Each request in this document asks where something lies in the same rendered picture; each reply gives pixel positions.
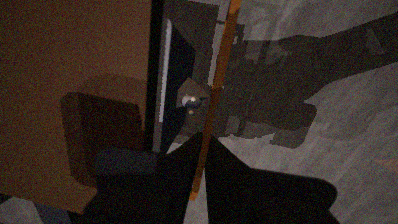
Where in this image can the dark grey rectangular block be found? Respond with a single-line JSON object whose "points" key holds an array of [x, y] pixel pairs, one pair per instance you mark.
{"points": [[54, 215]]}

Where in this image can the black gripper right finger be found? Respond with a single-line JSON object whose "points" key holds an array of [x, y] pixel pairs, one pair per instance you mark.
{"points": [[232, 186]]}

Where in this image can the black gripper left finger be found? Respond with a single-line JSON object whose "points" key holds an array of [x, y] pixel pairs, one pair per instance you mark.
{"points": [[169, 174]]}

